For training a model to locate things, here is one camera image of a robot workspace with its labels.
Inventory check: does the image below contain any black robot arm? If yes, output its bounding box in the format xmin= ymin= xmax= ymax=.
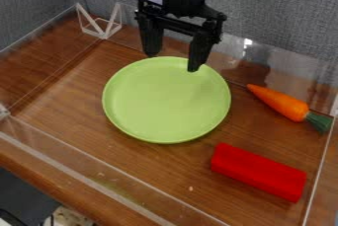
xmin=135 ymin=0 xmax=227 ymax=72

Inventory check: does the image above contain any orange toy carrot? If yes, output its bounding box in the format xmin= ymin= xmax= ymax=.
xmin=247 ymin=84 xmax=333 ymax=133

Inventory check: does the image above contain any clear acrylic corner bracket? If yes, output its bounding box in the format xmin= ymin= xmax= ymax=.
xmin=75 ymin=3 xmax=123 ymax=39

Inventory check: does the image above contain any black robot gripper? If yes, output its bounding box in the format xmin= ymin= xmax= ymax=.
xmin=135 ymin=0 xmax=227 ymax=72

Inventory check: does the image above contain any clear acrylic enclosure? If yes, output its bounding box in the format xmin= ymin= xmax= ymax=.
xmin=0 ymin=5 xmax=338 ymax=226

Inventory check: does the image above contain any light green round plate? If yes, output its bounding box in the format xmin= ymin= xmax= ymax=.
xmin=102 ymin=56 xmax=231 ymax=144

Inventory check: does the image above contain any red rectangular block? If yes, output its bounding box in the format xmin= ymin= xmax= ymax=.
xmin=210 ymin=143 xmax=306 ymax=202

